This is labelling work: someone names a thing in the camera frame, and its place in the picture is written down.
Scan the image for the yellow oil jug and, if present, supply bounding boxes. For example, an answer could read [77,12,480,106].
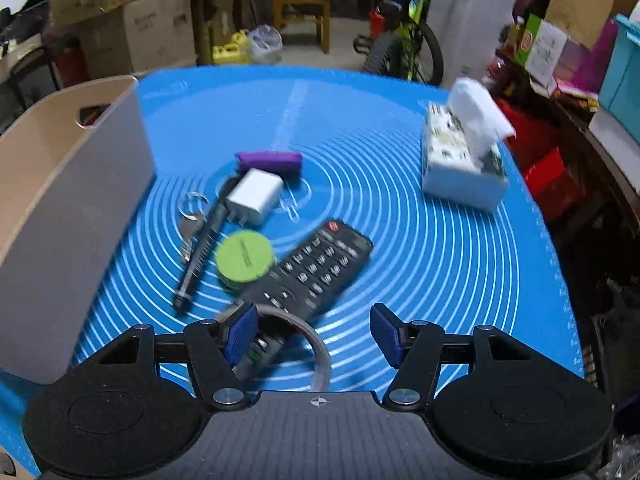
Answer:
[212,29,250,65]

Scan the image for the beige plastic storage bin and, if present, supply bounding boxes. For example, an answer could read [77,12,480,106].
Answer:
[1,75,155,384]

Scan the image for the white tape roll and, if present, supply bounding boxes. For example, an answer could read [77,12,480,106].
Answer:
[215,304,331,391]

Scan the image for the blue silicone baking mat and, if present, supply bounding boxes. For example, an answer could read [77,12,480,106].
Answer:
[0,64,586,476]

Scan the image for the silver keys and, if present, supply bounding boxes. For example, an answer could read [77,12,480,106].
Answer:
[178,191,208,263]

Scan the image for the green white carton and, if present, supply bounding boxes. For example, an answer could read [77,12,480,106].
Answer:
[515,14,568,96]

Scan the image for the green round tin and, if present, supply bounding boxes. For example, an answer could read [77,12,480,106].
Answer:
[215,230,276,290]

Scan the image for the clear plastic bag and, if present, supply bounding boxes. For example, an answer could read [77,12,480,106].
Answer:
[247,24,283,65]

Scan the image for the wooden chair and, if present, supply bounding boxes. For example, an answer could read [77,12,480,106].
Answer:
[271,0,333,54]

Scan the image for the white usb charger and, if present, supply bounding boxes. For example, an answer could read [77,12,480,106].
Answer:
[227,168,284,226]

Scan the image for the white chest freezer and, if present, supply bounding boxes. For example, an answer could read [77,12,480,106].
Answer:
[427,0,516,90]

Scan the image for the large stacked cardboard box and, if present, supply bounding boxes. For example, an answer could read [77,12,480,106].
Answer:
[77,0,196,79]

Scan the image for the teal plastic crate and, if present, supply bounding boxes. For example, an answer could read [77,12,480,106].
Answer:
[599,14,640,143]

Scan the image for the white tissue pack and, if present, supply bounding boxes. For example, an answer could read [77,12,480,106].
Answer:
[421,77,515,214]

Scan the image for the purple folded object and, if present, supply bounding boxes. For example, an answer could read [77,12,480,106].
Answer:
[235,151,303,178]

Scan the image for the black tv remote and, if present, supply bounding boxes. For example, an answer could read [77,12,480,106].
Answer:
[233,219,373,382]

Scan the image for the black marker pen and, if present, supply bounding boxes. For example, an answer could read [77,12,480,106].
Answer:
[172,176,240,312]

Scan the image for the green black bicycle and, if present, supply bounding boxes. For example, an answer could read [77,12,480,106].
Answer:
[352,0,444,87]

